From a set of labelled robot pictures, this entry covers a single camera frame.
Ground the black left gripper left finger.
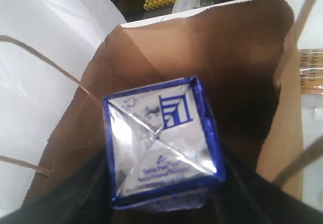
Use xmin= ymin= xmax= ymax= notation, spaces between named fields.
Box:
xmin=1 ymin=146 xmax=113 ymax=223

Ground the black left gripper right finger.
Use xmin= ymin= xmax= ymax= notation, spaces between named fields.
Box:
xmin=213 ymin=155 xmax=322 ymax=224

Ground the blue white milk carton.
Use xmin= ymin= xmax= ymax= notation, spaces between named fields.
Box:
xmin=102 ymin=77 xmax=226 ymax=212

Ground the brown paper bag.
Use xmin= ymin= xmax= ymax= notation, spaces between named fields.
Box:
xmin=0 ymin=0 xmax=323 ymax=207

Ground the spaghetti packet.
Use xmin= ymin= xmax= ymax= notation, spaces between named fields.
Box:
xmin=298 ymin=48 xmax=322 ymax=95

